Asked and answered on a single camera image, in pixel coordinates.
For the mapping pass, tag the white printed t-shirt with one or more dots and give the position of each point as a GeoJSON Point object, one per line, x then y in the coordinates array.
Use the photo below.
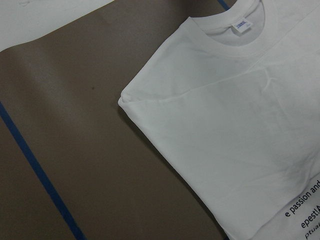
{"type": "Point", "coordinates": [232, 102]}

